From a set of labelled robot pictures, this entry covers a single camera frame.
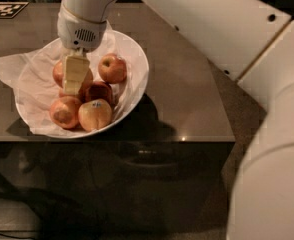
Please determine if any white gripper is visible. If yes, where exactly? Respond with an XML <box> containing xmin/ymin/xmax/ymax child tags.
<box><xmin>57</xmin><ymin>5</ymin><xmax>107</xmax><ymax>95</ymax></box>

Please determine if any large red apple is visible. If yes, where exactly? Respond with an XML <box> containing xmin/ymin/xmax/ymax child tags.
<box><xmin>52</xmin><ymin>61</ymin><xmax>93</xmax><ymax>100</ymax></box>

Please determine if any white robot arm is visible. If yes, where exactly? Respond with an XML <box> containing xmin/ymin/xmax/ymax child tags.
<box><xmin>58</xmin><ymin>0</ymin><xmax>294</xmax><ymax>240</ymax></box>

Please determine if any yellow apple with sticker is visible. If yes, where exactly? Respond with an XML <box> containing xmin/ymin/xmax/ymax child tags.
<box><xmin>78</xmin><ymin>99</ymin><xmax>113</xmax><ymax>132</ymax></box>

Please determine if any dark red middle apple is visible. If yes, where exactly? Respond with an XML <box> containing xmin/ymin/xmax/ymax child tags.
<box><xmin>84</xmin><ymin>81</ymin><xmax>113</xmax><ymax>104</ymax></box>

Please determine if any top right red apple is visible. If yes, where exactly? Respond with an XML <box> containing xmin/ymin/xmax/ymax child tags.
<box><xmin>98</xmin><ymin>53</ymin><xmax>127</xmax><ymax>84</ymax></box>

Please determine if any bruised front left apple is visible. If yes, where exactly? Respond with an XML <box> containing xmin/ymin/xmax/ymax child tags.
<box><xmin>49</xmin><ymin>96</ymin><xmax>82</xmax><ymax>129</ymax></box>

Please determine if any white paper napkin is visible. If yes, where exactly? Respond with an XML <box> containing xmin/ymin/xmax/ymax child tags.
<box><xmin>0</xmin><ymin>18</ymin><xmax>145</xmax><ymax>137</ymax></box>

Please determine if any white bowl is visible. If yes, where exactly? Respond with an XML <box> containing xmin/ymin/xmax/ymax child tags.
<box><xmin>14</xmin><ymin>29</ymin><xmax>150</xmax><ymax>140</ymax></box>

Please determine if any dark glass table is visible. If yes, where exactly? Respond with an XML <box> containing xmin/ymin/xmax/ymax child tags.
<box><xmin>0</xmin><ymin>3</ymin><xmax>235</xmax><ymax>234</ymax></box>

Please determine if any black white marker tag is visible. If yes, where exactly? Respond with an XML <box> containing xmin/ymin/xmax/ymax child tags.
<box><xmin>0</xmin><ymin>2</ymin><xmax>28</xmax><ymax>19</ymax></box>

